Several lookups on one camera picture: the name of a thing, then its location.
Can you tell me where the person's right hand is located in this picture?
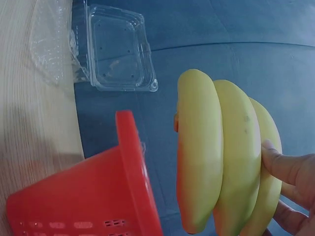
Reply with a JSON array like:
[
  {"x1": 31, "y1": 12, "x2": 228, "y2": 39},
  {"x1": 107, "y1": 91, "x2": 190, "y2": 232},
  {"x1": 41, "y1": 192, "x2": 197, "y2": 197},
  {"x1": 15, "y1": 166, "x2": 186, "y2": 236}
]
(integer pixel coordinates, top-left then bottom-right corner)
[{"x1": 261, "y1": 139, "x2": 315, "y2": 236}]

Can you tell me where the crinkled clear plastic film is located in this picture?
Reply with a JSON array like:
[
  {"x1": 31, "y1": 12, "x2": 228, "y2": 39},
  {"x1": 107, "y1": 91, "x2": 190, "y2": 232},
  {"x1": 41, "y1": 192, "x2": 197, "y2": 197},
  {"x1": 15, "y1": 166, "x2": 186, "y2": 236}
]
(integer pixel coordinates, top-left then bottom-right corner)
[{"x1": 29, "y1": 0, "x2": 87, "y2": 86}]

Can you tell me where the yellow banana bunch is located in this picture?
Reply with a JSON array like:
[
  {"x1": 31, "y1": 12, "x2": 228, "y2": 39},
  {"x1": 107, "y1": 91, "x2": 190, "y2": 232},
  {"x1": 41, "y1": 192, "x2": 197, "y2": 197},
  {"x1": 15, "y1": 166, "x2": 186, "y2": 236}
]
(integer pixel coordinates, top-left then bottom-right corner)
[{"x1": 176, "y1": 68, "x2": 283, "y2": 236}]

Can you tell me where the clear plastic clamshell container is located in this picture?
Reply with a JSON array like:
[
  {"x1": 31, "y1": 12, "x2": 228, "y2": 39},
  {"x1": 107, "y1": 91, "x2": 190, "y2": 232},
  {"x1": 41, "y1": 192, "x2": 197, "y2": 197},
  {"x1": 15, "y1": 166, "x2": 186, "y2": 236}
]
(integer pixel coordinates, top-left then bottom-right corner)
[{"x1": 85, "y1": 3, "x2": 158, "y2": 93}]

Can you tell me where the red plastic basket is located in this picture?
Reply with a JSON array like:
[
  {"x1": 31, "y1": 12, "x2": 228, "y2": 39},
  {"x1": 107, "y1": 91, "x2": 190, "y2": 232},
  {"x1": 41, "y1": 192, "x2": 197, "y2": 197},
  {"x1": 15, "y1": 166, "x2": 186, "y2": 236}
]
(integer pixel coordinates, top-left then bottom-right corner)
[{"x1": 6, "y1": 110, "x2": 163, "y2": 236}]

